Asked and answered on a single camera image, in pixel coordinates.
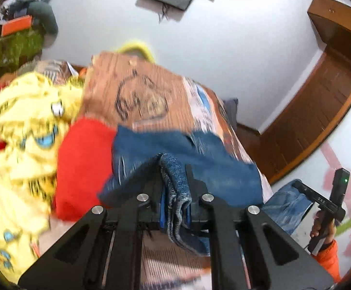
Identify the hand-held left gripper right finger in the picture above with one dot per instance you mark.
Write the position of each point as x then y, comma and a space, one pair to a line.
223, 226

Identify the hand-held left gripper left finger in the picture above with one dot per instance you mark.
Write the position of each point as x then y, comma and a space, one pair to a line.
127, 226

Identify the blue denim jacket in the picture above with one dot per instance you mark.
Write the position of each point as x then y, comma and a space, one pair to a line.
193, 157

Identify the person's right forearm orange sleeve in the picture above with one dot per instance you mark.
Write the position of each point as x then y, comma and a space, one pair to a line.
329, 258

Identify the person's right hand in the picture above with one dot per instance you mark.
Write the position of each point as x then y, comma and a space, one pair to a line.
315, 225

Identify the red knit garment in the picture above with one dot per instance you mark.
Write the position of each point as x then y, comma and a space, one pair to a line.
81, 166

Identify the brown wooden door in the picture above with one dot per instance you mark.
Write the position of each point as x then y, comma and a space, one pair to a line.
314, 108

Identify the printed bed sheet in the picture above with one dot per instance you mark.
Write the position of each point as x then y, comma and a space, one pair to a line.
214, 114

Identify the dark grey clothing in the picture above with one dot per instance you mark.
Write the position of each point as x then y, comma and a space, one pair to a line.
231, 110

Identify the yellow cartoon print blanket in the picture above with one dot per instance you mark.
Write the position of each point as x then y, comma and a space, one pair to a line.
21, 157

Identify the yellow round object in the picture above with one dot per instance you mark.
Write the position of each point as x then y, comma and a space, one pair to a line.
136, 47

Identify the green patterned cloth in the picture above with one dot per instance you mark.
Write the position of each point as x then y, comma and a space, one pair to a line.
17, 48

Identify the orange box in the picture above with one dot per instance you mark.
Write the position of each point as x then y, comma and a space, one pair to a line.
16, 25

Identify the pile of clutter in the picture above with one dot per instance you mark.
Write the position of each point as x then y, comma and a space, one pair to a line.
18, 3

